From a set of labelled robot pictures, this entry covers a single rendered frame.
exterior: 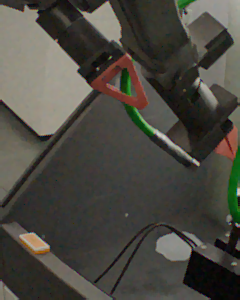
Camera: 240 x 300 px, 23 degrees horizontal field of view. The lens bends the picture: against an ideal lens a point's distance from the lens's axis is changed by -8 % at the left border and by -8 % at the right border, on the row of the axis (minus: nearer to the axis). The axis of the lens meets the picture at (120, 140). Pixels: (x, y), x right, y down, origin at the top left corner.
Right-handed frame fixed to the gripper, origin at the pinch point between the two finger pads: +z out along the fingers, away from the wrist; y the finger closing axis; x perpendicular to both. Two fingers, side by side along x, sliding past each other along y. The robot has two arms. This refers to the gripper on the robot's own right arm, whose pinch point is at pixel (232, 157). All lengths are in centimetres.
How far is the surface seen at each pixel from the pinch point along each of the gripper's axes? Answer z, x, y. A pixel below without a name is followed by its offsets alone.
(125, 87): -14.1, 10.2, -4.1
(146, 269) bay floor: 24.0, 20.1, -22.5
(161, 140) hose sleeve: -4.4, 9.2, -5.3
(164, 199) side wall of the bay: 25.3, 34.2, -9.9
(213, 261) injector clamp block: 13.2, -1.2, -12.4
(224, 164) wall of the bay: 31.1, 34.3, 4.6
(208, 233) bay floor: 37.9, 28.7, -8.3
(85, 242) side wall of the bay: 15.4, 29.2, -26.9
